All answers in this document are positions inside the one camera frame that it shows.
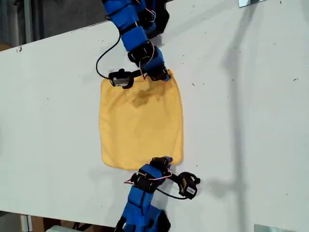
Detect yellow square towel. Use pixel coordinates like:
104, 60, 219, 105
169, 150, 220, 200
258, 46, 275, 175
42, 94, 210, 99
98, 69, 184, 171

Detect black camera cable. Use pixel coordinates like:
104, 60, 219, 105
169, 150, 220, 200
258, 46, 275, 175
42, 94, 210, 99
155, 188, 194, 200
96, 31, 121, 79

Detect black camera stalk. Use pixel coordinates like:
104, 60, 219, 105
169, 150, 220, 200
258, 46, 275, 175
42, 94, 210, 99
169, 173, 182, 185
131, 69, 148, 79

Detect white container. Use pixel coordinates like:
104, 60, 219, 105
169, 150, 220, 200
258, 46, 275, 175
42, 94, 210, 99
47, 225, 75, 232

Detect grey metal post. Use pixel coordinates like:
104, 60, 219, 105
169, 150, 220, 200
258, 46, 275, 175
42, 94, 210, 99
23, 0, 33, 45

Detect black camera box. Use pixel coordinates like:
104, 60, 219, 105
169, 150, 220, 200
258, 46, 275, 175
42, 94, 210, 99
177, 171, 201, 200
108, 68, 135, 89

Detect grey metal table leg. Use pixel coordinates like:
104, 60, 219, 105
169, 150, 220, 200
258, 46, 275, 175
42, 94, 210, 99
20, 214, 33, 232

